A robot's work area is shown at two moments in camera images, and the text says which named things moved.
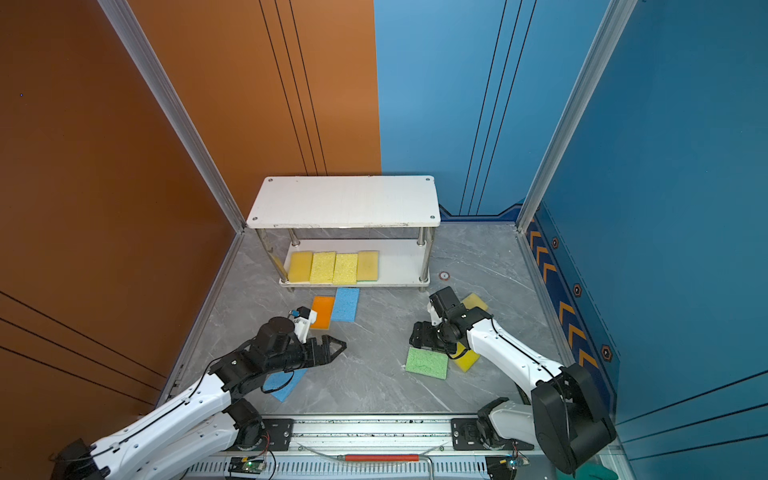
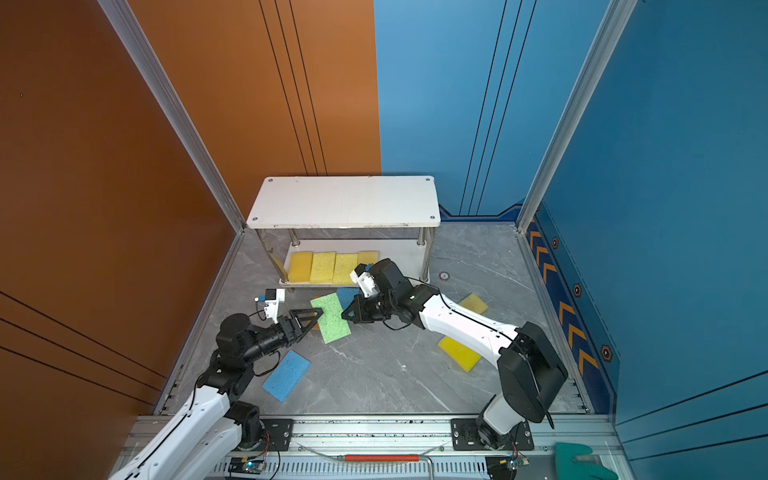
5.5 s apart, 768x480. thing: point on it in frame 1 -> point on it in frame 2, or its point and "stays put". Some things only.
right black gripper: (421, 337) -> (358, 300)
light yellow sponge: (345, 270) stays put
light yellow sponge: (323, 268) stays put
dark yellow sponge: (368, 266) stays put
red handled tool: (380, 457) stays put
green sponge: (427, 362) -> (331, 324)
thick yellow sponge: (300, 267) stays put
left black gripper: (325, 356) -> (290, 330)
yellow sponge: (469, 358) stays put
